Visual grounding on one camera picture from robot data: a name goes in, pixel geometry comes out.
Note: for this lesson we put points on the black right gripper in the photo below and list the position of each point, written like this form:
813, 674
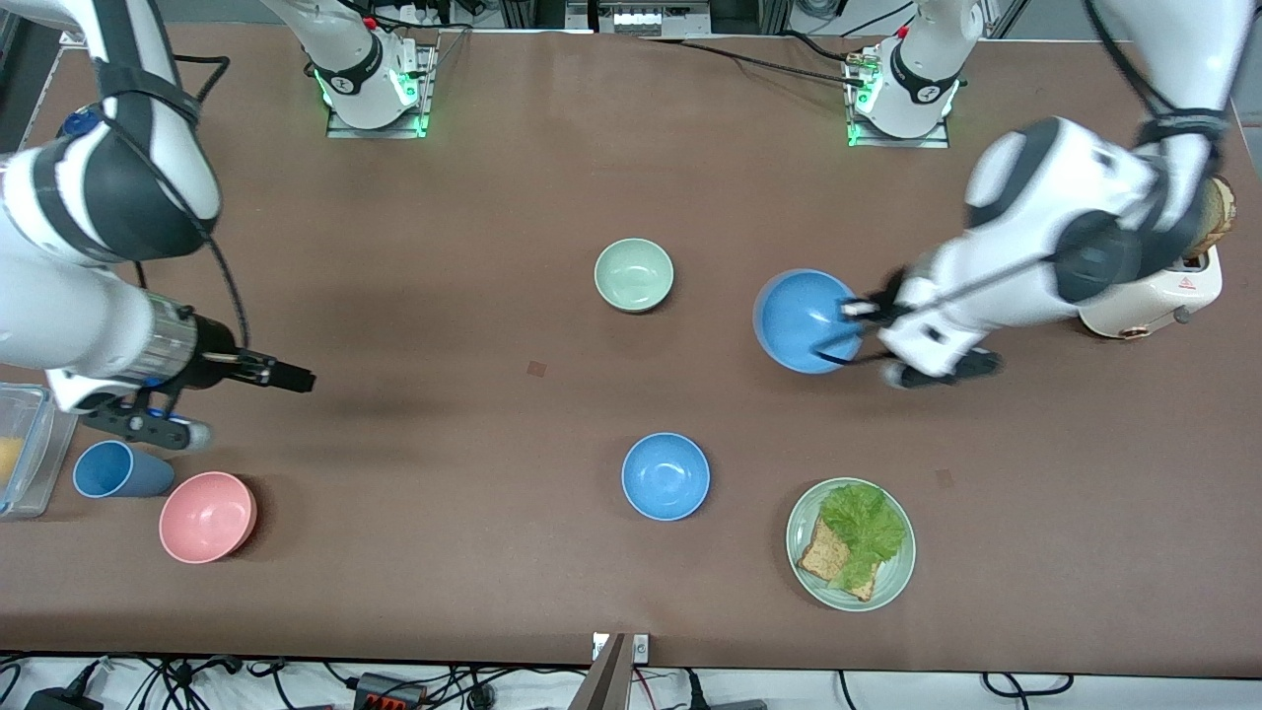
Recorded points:
216, 362

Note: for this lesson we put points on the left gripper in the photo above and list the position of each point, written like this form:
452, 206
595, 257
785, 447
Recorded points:
880, 306

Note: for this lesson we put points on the large blue bowl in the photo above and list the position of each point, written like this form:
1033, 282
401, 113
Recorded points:
799, 320

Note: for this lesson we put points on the light green bowl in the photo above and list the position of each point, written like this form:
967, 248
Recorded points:
634, 275

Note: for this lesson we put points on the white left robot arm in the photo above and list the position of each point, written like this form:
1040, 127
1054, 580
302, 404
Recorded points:
1045, 177

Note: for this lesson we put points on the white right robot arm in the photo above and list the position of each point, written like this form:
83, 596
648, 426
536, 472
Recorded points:
99, 187

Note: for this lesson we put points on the pink bowl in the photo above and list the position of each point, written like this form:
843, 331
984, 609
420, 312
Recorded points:
208, 517

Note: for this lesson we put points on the small blue bowl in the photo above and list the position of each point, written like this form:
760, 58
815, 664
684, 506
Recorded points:
666, 476

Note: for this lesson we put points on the green lettuce leaf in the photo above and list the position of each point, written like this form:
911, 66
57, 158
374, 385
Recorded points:
863, 523

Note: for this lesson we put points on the blue cup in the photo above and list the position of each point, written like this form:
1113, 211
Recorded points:
113, 470

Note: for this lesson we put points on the brown bread slice on plate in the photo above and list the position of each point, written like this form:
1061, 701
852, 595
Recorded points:
818, 557

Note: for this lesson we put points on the light green plate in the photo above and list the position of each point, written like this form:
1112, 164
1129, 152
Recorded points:
892, 567

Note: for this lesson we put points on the clear plastic container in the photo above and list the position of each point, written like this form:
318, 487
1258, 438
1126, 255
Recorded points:
35, 463

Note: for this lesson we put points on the yellow food piece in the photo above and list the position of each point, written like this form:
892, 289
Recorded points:
8, 461

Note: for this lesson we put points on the white toaster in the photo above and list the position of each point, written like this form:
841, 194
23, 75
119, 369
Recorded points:
1173, 296

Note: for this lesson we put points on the black red power strip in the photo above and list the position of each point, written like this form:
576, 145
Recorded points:
389, 692

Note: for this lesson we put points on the glass lid blue knob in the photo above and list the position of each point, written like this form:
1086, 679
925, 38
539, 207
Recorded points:
79, 123

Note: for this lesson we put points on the toasted bread slice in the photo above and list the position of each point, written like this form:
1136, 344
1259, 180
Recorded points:
1221, 212

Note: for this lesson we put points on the black power adapter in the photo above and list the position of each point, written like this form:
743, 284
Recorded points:
59, 700

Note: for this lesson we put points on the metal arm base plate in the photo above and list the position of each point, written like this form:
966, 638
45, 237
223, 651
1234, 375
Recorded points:
380, 128
899, 141

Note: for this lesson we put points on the white mount bracket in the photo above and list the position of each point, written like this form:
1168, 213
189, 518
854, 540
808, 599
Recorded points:
641, 648

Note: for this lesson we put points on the dark camera mount bar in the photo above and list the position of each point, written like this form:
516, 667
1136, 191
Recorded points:
603, 680

